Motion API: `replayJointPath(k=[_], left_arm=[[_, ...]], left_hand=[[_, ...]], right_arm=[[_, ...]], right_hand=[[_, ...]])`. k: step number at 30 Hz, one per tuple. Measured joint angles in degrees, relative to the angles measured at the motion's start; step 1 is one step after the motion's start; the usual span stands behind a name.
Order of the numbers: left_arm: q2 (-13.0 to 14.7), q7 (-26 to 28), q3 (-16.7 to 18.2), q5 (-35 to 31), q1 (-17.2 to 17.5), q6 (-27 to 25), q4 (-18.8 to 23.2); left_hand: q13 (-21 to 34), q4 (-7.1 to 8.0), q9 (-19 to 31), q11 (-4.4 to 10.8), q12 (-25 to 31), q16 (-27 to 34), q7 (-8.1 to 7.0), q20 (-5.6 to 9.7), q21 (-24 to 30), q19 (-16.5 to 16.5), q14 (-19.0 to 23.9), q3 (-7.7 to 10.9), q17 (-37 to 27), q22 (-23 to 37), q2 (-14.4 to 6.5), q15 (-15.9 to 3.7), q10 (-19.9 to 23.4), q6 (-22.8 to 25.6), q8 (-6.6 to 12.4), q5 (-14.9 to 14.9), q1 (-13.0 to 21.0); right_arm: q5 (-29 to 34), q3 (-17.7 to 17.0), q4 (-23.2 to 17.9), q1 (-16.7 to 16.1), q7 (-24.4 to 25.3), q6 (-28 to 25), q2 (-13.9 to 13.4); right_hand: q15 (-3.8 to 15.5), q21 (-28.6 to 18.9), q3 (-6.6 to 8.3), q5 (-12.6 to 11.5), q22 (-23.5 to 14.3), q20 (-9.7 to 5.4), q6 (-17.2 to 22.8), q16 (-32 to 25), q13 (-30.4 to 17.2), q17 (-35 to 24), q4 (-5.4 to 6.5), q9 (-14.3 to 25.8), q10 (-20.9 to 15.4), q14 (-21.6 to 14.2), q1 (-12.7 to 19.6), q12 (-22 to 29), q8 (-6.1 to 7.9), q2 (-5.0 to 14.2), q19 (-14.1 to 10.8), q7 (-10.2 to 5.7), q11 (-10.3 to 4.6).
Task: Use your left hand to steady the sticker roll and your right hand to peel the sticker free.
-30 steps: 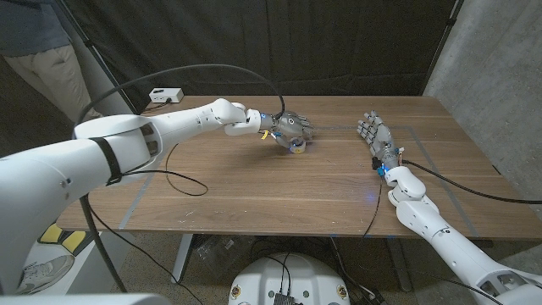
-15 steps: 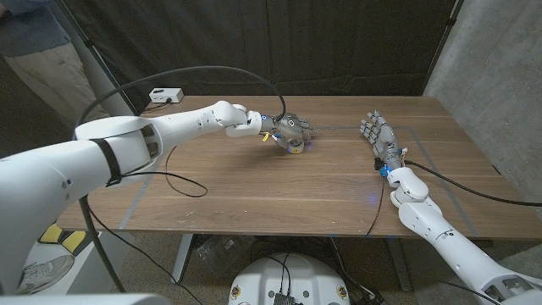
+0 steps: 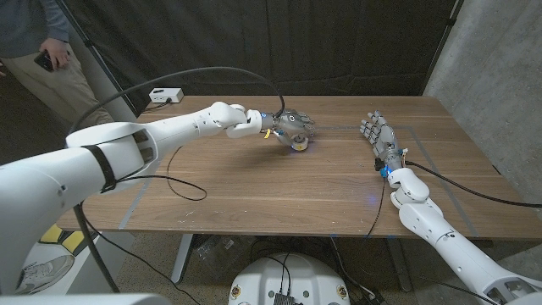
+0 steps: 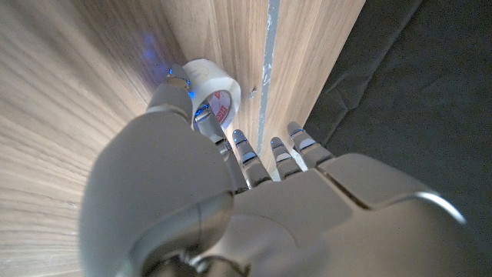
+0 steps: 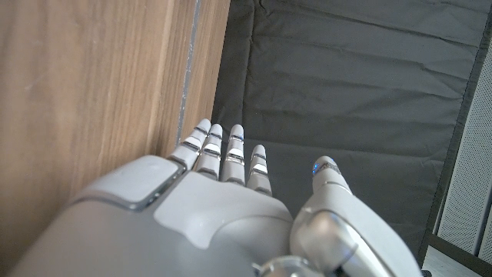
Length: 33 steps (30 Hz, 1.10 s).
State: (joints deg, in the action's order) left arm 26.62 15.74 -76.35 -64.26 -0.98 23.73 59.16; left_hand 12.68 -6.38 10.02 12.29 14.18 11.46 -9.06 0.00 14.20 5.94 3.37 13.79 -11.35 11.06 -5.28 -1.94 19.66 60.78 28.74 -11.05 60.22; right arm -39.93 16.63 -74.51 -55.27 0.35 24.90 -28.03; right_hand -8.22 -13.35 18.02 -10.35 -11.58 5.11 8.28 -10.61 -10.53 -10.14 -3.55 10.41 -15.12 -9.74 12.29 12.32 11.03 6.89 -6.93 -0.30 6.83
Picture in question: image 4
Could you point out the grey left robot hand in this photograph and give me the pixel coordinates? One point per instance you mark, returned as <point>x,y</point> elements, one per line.
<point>269,223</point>

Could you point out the white sticker roll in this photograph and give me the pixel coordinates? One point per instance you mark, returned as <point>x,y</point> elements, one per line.
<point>207,79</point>

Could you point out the black backdrop curtain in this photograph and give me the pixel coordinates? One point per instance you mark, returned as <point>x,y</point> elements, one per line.
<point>423,77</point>

